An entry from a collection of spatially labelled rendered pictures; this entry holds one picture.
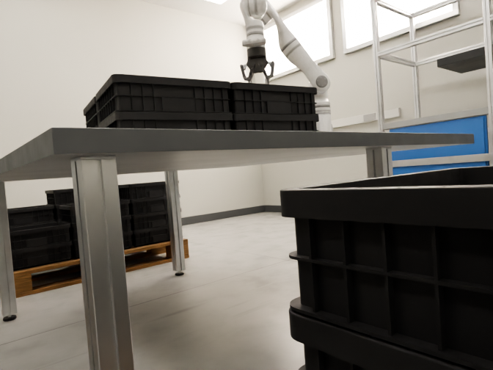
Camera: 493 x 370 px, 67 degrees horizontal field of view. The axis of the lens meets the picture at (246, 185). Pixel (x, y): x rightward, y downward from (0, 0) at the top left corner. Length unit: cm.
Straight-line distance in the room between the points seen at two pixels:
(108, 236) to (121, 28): 435
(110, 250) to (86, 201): 9
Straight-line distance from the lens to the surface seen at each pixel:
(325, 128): 180
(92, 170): 68
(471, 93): 407
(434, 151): 321
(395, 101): 437
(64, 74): 455
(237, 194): 539
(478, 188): 25
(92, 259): 69
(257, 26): 155
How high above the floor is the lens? 61
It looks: 2 degrees down
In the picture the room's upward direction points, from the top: 4 degrees counter-clockwise
